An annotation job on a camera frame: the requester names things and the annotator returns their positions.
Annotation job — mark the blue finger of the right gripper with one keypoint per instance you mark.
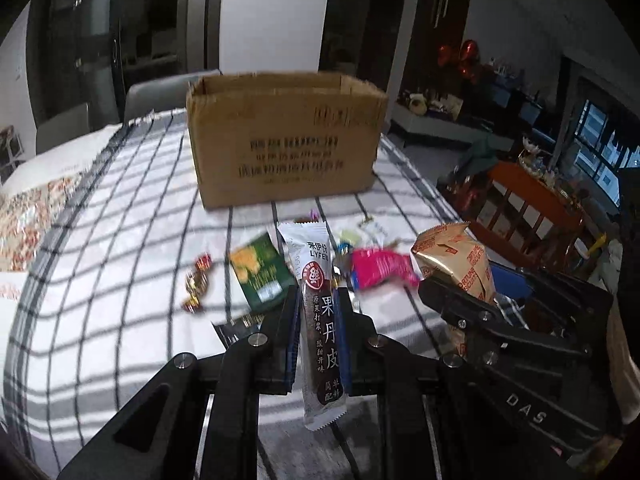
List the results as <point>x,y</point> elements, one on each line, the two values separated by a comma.
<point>456,307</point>
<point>523,294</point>

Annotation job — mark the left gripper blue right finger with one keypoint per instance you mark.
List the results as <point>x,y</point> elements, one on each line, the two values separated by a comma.
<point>411,445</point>

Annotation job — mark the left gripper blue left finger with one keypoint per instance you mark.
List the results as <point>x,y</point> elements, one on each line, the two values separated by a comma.
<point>198,418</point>

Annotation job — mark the orange tan snack bag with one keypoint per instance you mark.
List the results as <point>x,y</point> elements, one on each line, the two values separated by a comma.
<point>449,252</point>

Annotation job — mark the long dark haw roll packet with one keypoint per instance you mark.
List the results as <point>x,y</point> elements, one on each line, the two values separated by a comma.
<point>309,252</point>

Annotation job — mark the red wooden chair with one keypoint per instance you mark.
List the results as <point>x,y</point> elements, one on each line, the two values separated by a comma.
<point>519,217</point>

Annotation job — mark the black small packet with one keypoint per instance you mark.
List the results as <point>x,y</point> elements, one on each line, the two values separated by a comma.
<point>238,328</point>

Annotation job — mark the pink snack packet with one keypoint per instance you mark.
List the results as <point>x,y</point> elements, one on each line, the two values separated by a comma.
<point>374,266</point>

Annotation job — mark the white small sachet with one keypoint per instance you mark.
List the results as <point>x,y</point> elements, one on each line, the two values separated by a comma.
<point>372,233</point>

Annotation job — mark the blue foil candy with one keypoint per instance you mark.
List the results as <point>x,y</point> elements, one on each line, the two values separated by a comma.
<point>342,262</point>

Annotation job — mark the brown wrapped candy left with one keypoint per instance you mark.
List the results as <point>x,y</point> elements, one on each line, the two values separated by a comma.
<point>197,283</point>

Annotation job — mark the plaid grey white tablecloth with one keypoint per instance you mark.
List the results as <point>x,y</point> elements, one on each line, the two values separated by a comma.
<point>101,310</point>

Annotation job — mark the green snack packet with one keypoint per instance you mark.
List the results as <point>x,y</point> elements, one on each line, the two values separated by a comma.
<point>262,273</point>

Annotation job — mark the white low cabinet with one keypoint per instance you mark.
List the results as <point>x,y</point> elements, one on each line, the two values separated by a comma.
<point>437,128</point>

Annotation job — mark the red foil balloon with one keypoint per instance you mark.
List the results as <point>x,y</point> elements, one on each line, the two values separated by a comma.
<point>466,59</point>

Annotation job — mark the floral patterned mat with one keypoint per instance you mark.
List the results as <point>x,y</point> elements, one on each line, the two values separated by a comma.
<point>26,216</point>

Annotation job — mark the brown cardboard box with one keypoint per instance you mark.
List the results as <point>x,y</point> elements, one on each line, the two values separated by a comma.
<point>267,137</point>

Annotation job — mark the grey dining chair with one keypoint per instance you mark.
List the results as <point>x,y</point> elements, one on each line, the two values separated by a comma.
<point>161,94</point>

